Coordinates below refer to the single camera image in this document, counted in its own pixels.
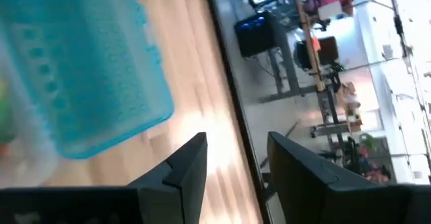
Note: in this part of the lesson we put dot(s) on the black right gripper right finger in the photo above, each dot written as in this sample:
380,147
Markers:
303,190

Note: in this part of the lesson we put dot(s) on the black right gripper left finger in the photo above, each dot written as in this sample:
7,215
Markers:
178,190

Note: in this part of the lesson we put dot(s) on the clear pencil case teal lid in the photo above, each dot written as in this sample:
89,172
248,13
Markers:
84,66

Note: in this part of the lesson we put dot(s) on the green background plant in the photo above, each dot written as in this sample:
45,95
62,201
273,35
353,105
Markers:
368,141

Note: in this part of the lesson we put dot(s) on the grey table legs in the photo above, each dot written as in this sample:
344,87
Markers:
286,72

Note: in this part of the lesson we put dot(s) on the light wooden table board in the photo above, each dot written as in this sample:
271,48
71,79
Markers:
311,59

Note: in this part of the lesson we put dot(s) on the black office chair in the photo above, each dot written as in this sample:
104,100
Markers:
328,54

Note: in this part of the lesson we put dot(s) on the black box blue lights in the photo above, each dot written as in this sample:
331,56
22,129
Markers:
256,35

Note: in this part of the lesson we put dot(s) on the white laptop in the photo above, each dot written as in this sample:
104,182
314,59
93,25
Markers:
333,10

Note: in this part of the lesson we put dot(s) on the black aluminium table frame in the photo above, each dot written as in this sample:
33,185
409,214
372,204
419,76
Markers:
236,99

